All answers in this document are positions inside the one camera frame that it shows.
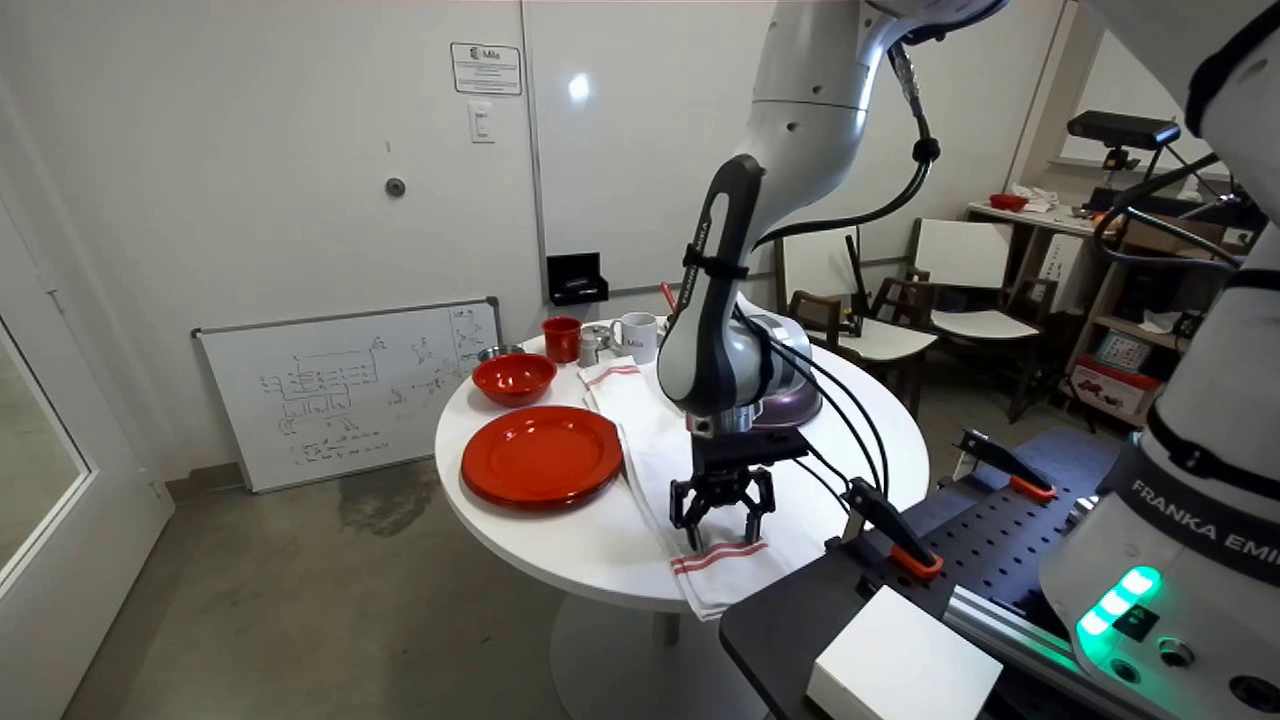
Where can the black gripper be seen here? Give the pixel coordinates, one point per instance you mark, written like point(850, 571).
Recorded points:
point(742, 459)

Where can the white towel with red stripes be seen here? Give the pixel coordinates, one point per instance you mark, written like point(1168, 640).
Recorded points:
point(654, 452)

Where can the purple frying pan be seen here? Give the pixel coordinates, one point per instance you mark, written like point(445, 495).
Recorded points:
point(795, 400)

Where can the red plate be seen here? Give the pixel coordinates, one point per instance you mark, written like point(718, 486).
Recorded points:
point(540, 460)

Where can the white mug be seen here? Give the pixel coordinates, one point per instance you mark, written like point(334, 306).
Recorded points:
point(638, 338)

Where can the small metal cup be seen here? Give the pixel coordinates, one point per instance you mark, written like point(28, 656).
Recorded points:
point(595, 345)

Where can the white chair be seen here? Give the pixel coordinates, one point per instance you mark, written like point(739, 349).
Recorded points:
point(885, 343)
point(963, 254)

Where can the red mug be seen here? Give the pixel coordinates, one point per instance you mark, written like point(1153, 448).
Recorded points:
point(561, 343)

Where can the red bowl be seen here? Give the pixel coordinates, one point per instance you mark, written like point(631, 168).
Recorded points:
point(515, 380)

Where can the black workbench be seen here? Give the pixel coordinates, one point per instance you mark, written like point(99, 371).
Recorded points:
point(984, 532)

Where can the red and white box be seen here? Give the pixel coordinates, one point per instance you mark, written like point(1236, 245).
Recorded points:
point(1110, 391)

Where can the wooden shelf desk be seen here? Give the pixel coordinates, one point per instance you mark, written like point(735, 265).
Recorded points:
point(1055, 222)

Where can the white door with window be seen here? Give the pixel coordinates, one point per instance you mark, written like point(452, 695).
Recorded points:
point(67, 602)

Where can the black wall tray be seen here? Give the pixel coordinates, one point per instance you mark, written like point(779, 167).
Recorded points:
point(576, 280)

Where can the aluminium rail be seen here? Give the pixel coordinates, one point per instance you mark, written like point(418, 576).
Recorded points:
point(1005, 626)

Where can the whiteboard leaning on wall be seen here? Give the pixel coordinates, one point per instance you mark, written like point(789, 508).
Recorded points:
point(345, 395)

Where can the small wall label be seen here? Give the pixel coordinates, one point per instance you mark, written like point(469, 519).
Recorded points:
point(482, 126)

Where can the round wall door stopper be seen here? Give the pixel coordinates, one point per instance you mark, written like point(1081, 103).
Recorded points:
point(392, 189)

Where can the paper wall sign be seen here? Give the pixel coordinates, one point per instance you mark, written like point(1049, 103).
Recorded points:
point(484, 68)

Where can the black camera on stand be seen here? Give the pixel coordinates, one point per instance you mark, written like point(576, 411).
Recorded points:
point(1123, 128)

